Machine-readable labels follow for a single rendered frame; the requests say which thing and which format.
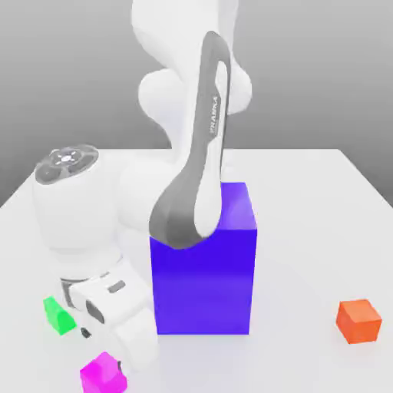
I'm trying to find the small magenta cube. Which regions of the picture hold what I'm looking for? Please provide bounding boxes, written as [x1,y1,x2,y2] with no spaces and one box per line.
[79,351,128,393]

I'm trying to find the large blue box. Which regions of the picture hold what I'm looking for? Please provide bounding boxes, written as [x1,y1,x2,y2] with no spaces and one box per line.
[149,181,258,336]

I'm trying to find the small orange cube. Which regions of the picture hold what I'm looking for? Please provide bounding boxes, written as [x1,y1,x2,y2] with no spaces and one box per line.
[335,299,383,345]

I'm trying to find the small green cube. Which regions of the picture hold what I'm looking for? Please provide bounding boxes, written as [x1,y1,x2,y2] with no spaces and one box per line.
[42,296,78,336]

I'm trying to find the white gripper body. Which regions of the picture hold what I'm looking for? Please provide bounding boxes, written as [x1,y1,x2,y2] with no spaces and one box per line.
[107,308,160,375]

